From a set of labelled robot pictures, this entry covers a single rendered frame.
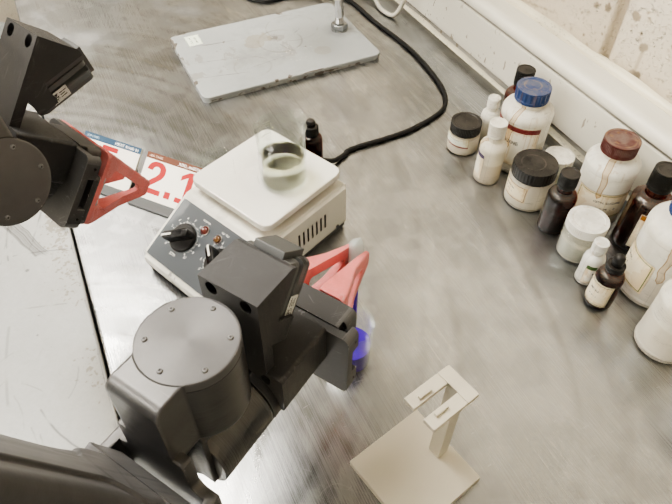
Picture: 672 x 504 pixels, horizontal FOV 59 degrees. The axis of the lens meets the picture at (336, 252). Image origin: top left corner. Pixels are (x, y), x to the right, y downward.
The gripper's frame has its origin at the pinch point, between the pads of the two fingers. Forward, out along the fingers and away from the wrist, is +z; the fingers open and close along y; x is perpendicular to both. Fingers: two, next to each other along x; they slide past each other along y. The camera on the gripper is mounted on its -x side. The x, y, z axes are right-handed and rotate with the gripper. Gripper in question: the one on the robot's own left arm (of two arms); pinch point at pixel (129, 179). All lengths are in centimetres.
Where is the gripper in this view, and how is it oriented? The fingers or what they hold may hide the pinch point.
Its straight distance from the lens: 61.5
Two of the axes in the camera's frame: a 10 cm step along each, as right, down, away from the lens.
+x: -4.2, 8.7, 2.4
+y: -7.5, -4.9, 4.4
